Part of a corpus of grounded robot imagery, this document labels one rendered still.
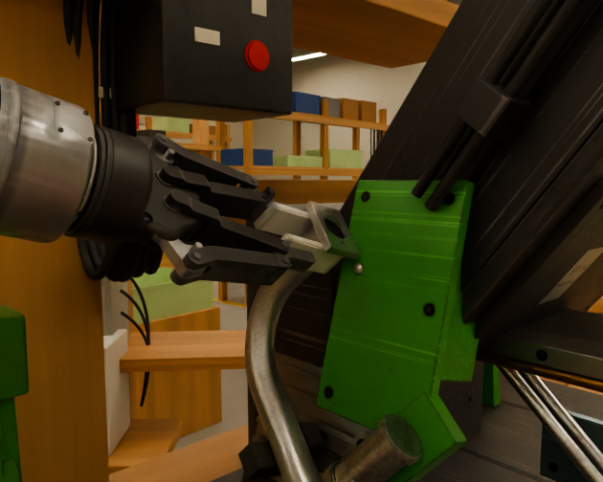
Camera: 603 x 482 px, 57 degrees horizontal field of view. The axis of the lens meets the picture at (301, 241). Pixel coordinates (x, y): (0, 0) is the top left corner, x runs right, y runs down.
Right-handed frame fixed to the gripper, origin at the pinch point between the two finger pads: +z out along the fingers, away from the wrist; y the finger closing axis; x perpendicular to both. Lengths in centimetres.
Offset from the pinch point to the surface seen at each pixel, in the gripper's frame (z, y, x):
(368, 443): 1.0, -17.7, 2.3
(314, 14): 13.8, 38.4, -7.2
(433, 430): 4.2, -18.6, -1.2
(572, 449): 20.1, -22.1, -3.5
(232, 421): 158, 78, 202
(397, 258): 4.4, -5.4, -5.3
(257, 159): 300, 371, 227
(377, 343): 4.4, -10.3, 0.1
